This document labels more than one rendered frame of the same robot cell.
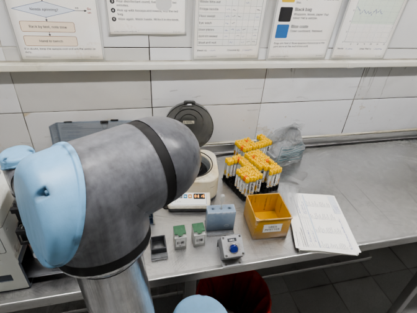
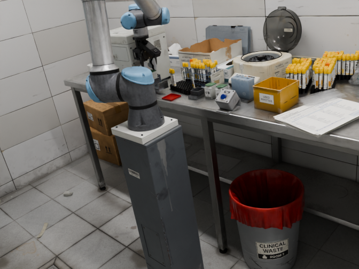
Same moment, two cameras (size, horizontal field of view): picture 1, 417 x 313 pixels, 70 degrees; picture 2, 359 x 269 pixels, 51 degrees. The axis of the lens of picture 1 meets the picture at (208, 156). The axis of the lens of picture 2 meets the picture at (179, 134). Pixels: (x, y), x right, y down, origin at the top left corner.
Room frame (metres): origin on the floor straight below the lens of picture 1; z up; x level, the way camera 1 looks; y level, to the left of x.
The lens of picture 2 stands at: (-0.23, -1.34, 1.50)
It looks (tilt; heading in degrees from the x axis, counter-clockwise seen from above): 25 degrees down; 63
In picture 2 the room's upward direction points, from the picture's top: 9 degrees counter-clockwise
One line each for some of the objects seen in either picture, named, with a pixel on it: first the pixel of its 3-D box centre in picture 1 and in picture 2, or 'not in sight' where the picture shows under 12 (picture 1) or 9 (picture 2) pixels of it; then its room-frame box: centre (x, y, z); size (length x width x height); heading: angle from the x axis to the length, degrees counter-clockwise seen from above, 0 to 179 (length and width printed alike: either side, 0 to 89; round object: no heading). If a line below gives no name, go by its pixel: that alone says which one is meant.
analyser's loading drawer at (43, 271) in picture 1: (54, 262); (149, 82); (0.54, 0.44, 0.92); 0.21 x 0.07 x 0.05; 106
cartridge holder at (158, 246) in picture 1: (158, 245); (197, 92); (0.66, 0.15, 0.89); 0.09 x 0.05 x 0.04; 16
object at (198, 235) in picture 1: (198, 234); (221, 92); (0.70, 0.02, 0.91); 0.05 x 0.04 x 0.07; 16
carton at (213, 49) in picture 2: not in sight; (211, 57); (0.95, 0.44, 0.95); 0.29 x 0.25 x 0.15; 16
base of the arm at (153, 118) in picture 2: not in sight; (144, 112); (0.30, -0.01, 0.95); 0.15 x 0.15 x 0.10
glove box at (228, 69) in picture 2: not in sight; (236, 65); (0.98, 0.26, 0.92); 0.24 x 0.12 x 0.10; 16
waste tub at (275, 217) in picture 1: (266, 215); (275, 94); (0.80, -0.23, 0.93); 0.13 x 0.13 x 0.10; 12
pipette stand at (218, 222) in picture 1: (219, 218); (243, 88); (0.77, -0.06, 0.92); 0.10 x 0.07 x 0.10; 100
